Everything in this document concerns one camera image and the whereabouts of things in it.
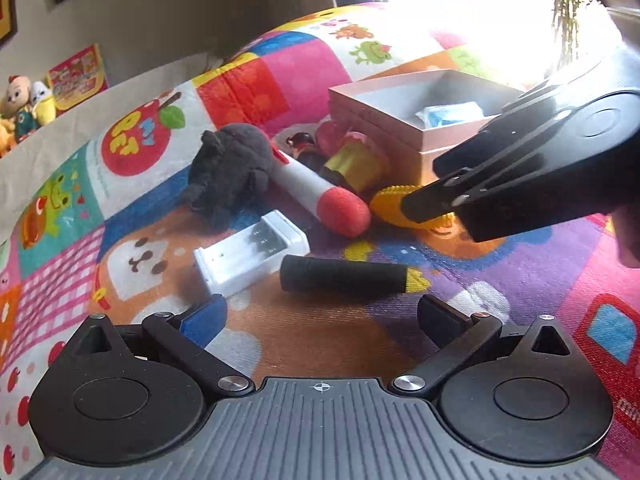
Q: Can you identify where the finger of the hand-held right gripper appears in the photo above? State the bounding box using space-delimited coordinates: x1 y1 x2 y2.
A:
432 130 547 184
400 179 502 226

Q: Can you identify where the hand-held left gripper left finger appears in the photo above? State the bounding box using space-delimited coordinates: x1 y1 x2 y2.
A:
64 294 256 397

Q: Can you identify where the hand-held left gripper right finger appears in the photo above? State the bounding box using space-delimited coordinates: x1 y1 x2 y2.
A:
389 294 572 402

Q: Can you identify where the white battery charger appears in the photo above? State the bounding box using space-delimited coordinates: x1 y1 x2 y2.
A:
193 210 311 297

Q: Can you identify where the yellow ridged toy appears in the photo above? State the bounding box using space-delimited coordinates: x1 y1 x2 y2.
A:
370 184 468 229

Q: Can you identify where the pink yellow cupcake toy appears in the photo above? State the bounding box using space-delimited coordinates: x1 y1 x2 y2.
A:
320 130 388 193

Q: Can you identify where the pink cardboard box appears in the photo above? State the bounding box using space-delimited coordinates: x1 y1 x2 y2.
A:
327 69 526 186

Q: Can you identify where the black foam roll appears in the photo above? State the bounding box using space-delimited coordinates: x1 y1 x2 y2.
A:
279 255 426 295

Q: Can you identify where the red toy fruit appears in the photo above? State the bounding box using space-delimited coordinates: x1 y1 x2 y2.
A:
315 121 352 153

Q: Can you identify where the red white foam rocket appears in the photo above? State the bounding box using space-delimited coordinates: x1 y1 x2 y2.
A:
270 142 372 238

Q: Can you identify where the small black red figurine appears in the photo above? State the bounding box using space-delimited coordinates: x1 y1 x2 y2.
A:
285 132 326 171

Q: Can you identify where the dark grey plush toy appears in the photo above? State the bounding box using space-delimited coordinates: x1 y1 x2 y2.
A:
185 124 281 231

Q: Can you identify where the blue white tissue packet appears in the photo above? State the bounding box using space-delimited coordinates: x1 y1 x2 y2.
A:
417 101 488 128

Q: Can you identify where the colourful printed play mat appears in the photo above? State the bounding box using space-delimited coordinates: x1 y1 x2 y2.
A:
0 0 640 480

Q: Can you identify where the potted green plant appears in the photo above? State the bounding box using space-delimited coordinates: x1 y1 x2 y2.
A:
550 0 601 68

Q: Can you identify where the orange duck plush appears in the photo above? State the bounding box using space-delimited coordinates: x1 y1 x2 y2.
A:
0 115 18 158

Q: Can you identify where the white yellow banana plush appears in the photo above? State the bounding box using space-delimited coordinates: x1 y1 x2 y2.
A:
30 80 57 126

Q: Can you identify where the baby doll plush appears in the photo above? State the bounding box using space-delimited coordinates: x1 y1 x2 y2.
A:
4 74 40 143

